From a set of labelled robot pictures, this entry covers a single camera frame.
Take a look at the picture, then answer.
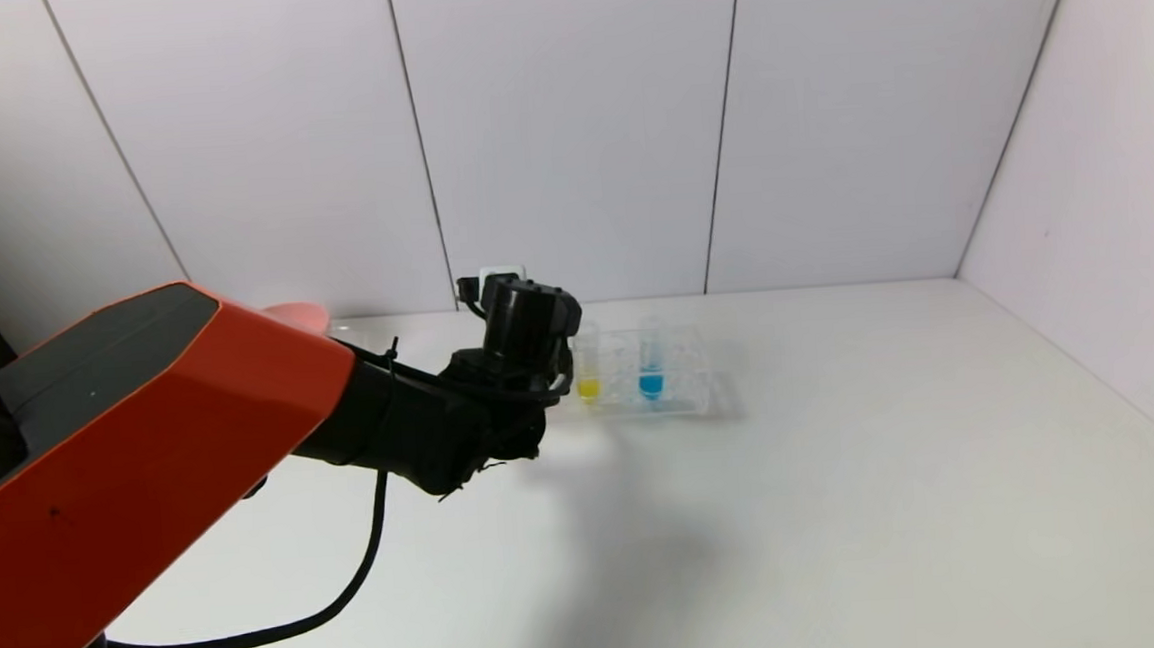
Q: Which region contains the blue pigment test tube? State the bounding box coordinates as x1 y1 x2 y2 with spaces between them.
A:
634 314 670 403

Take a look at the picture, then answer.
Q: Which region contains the yellow pigment test tube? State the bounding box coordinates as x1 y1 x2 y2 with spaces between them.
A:
573 323 605 405

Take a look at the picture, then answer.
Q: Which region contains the clear acrylic test tube rack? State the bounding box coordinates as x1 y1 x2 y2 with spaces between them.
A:
537 318 716 427

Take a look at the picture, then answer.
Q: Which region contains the pink bowl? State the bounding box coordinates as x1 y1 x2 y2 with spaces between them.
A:
260 299 334 340

